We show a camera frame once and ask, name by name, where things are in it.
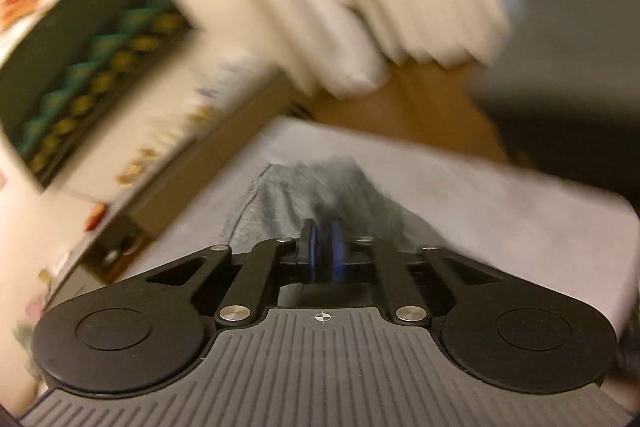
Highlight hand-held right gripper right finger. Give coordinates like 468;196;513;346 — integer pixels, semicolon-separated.
327;217;496;326

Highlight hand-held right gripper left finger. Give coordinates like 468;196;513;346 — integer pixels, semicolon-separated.
145;219;322;327

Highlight grey drawstring pants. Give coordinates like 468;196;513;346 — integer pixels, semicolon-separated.
222;157;443;308

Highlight low wooden cabinet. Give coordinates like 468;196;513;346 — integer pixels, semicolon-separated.
37;67;313;308

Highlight bed with grey sheet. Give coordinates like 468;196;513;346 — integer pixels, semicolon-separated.
125;115;640;360

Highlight dark furniture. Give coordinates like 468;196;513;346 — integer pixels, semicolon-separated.
464;0;640;205

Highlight dark framed wall picture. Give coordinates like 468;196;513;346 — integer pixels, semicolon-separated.
0;0;207;194

